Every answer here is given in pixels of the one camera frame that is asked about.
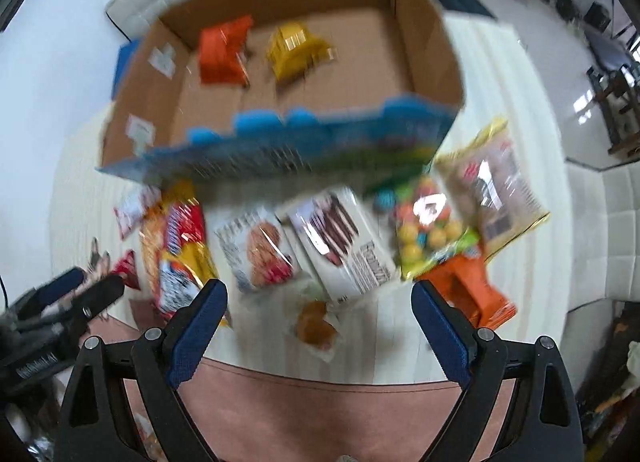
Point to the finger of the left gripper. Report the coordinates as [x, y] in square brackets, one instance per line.
[90, 302]
[58, 287]

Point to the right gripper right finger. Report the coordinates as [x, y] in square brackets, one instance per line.
[475, 359]

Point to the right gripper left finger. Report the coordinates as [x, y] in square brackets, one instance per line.
[165, 358]

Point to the orange chip bag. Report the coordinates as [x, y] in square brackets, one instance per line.
[463, 283]

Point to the small red white packet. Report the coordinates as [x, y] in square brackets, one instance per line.
[132, 209]

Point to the large noodle pack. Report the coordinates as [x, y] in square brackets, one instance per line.
[174, 249]

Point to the cookie packet white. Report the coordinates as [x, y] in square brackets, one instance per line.
[257, 250]

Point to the colourful candy ball bag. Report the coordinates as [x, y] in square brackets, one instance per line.
[428, 227]

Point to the small pastry packet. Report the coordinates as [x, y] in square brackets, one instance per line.
[312, 325]

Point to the Fronzzi chocolate stick box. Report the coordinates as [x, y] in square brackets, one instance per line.
[338, 235]

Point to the gold-edged clear snack bag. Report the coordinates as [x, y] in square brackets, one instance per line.
[490, 189]

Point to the white padded chair right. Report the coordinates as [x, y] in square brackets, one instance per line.
[606, 233]

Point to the orange snack bag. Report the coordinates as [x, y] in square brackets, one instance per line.
[221, 52]

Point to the dark wooden chair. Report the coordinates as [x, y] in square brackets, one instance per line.
[616, 93]

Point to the cardboard box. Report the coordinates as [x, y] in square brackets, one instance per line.
[254, 88]

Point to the yellow snack bag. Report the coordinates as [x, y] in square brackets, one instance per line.
[293, 50]

